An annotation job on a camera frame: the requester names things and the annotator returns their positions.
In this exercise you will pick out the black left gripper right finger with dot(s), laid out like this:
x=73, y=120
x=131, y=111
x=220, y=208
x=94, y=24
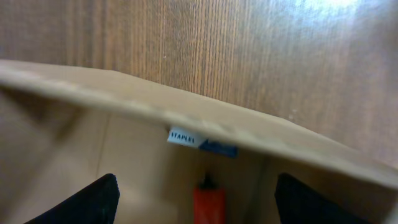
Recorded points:
x=297, y=203

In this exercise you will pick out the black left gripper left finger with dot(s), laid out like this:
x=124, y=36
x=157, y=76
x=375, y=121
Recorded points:
x=95, y=204

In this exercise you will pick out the brown cardboard box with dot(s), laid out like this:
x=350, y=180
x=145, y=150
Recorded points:
x=63, y=127

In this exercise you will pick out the red stapler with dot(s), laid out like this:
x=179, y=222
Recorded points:
x=209, y=202

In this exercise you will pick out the white blue staples box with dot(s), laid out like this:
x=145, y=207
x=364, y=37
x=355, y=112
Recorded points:
x=195, y=140

